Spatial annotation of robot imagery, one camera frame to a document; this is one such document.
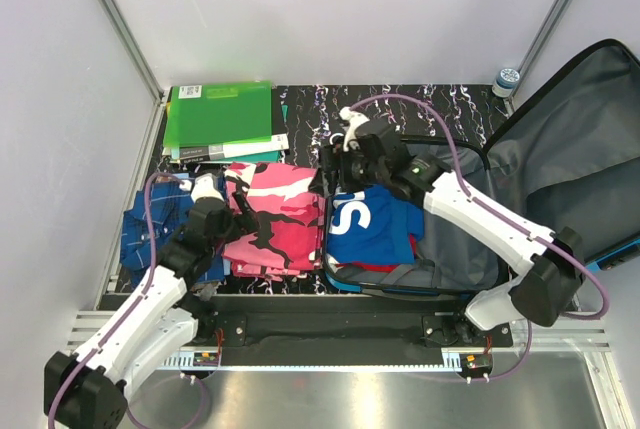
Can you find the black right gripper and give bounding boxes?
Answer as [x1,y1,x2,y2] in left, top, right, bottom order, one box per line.
[308,142,387,198]

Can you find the blue suitcase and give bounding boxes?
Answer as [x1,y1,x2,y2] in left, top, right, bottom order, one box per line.
[324,39,639,294]

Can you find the green plastic folder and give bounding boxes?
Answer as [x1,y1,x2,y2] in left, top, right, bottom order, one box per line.
[163,81,272,149]

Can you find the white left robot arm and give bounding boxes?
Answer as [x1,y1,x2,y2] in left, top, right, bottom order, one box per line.
[44,191,259,428]

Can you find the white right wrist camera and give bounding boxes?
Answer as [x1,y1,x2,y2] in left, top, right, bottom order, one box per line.
[339,107,369,152]

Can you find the blue plaid shirt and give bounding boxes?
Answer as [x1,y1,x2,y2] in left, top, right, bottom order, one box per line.
[120,176,226,289]

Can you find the blue capped bottle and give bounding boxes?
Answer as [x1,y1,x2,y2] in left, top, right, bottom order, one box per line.
[492,68,520,98]

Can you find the aluminium frame rail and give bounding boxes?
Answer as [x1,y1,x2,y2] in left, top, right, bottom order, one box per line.
[98,0,164,103]

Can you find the blue shirt white letters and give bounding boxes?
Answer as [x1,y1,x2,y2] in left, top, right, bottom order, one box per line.
[326,185,425,267]

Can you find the red shirt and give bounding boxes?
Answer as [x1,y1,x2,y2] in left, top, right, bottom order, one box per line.
[327,234,417,273]

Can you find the pink camouflage shirt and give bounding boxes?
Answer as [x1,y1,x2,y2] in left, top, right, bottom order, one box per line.
[223,162,326,281]

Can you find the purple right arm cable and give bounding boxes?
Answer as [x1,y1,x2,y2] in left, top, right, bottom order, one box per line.
[349,93,611,384]

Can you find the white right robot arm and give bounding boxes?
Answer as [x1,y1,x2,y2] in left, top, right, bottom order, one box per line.
[311,121,584,346]

